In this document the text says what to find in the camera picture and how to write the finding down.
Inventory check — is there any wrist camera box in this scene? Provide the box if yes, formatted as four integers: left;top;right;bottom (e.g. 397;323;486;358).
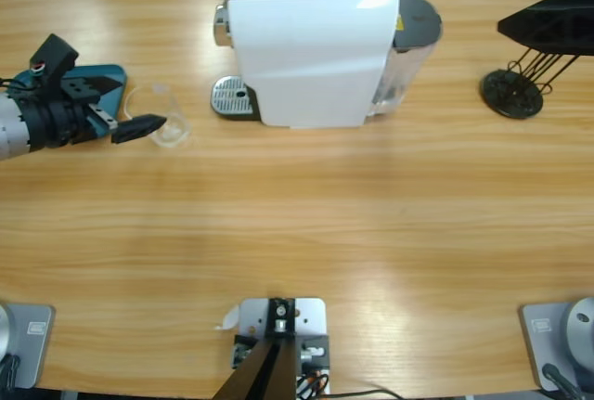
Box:
29;32;80;93

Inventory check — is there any thin black cable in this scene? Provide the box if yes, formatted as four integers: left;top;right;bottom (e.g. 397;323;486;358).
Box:
324;388;403;400

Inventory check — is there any white capsule coffee machine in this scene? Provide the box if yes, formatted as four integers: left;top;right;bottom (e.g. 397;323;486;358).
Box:
211;0;401;131

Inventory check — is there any metal drip tray grate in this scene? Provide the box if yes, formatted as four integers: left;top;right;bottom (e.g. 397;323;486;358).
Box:
211;75;261;122

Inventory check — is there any clear water tank black lid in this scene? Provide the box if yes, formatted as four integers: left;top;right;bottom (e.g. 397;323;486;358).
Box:
366;0;445;118

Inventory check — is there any clear glass cup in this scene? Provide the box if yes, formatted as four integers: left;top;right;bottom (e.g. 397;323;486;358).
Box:
123;83;193;149

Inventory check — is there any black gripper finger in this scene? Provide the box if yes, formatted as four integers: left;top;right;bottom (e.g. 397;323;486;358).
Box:
497;0;594;57

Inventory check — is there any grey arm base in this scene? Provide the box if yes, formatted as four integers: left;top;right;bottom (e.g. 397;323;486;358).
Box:
0;303;56;391
518;296;594;393

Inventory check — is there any white mounting block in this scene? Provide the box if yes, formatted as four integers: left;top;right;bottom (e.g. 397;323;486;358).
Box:
231;296;333;396

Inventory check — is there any black capsule holder with rods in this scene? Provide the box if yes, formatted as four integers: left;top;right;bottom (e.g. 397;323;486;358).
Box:
480;46;581;121

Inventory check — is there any teal plastic tray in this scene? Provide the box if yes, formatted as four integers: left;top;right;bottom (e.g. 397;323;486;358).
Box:
6;63;129;139

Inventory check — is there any orange wire bundle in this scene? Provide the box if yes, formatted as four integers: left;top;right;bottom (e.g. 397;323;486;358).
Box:
296;368;331;399

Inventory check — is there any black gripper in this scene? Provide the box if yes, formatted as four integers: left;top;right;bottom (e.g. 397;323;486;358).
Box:
20;75;169;150

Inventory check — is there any white tape piece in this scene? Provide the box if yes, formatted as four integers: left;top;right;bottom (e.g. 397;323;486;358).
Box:
213;304;241;332

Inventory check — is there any black base cable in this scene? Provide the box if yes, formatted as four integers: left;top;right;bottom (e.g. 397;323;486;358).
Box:
541;362;588;400
0;354;22;392

